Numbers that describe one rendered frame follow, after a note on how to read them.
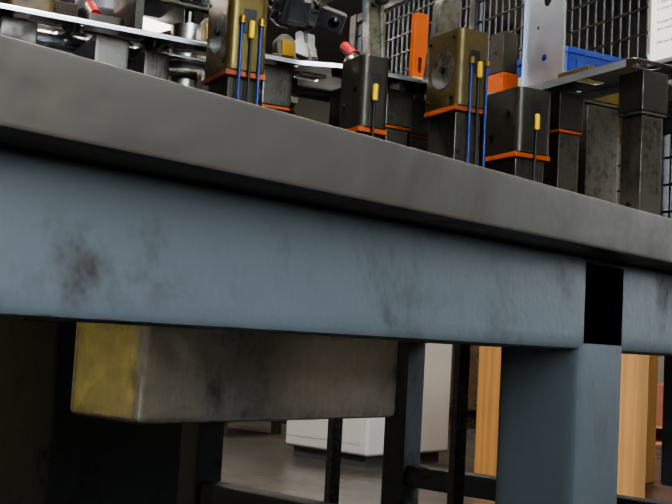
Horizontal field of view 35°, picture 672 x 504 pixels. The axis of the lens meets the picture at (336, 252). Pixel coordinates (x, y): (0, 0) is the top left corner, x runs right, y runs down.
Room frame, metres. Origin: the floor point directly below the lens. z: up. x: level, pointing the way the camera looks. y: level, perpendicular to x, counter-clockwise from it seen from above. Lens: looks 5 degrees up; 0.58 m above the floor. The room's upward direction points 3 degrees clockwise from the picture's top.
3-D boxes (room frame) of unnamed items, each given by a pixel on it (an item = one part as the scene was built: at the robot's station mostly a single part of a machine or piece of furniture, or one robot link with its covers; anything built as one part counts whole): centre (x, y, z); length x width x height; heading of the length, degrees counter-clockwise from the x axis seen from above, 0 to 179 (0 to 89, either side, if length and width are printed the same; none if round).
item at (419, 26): (1.98, -0.14, 0.95); 0.03 x 0.01 x 0.50; 118
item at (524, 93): (1.65, -0.28, 0.84); 0.12 x 0.07 x 0.28; 28
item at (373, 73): (1.54, -0.04, 0.84); 0.10 x 0.05 x 0.29; 28
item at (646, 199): (1.53, -0.44, 0.84); 0.05 x 0.05 x 0.29; 28
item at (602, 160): (1.81, -0.42, 0.88); 0.08 x 0.08 x 0.36; 28
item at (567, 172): (1.69, -0.35, 0.84); 0.05 x 0.05 x 0.29; 28
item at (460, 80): (1.58, -0.17, 0.87); 0.12 x 0.07 x 0.35; 28
